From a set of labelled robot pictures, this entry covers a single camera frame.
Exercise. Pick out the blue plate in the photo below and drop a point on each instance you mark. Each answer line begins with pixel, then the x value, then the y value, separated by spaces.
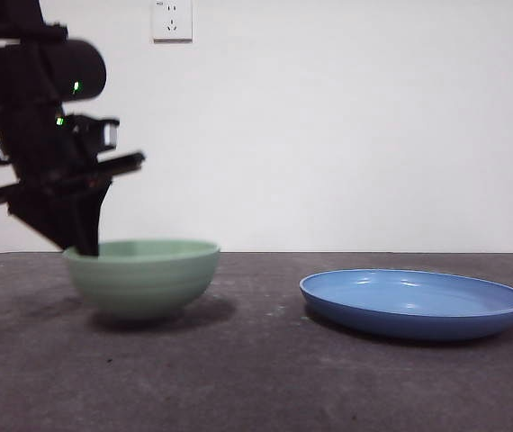
pixel 418 310

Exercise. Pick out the green bowl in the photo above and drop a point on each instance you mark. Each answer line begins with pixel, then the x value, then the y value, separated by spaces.
pixel 144 283

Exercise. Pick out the white wall socket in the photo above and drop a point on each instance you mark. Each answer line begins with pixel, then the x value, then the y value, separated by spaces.
pixel 172 22

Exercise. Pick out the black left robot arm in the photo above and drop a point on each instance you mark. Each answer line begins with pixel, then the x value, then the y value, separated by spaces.
pixel 22 90

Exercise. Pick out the left wrist grey camera box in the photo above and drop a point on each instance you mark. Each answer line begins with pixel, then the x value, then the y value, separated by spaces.
pixel 110 134

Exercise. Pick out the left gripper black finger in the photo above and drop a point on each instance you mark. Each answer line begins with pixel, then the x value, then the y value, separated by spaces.
pixel 51 216
pixel 91 216

